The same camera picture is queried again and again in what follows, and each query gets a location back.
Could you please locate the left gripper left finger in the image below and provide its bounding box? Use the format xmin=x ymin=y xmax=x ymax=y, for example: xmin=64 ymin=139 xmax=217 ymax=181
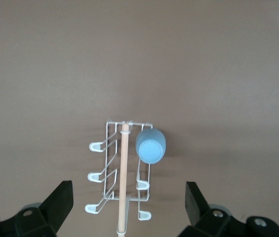
xmin=0 ymin=180 xmax=74 ymax=237

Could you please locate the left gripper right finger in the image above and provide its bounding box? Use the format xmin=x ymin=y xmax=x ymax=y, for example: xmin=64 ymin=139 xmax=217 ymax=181
xmin=178 ymin=181 xmax=247 ymax=237

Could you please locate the blue plastic cup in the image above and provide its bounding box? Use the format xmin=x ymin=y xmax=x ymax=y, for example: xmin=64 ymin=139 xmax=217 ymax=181
xmin=136 ymin=128 xmax=167 ymax=165

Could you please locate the brown table cover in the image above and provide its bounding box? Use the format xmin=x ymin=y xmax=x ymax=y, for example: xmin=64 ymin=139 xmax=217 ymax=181
xmin=0 ymin=0 xmax=279 ymax=237

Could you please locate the white wire cup holder rack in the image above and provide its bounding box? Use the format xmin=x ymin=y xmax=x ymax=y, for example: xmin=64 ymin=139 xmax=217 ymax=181
xmin=84 ymin=119 xmax=155 ymax=237

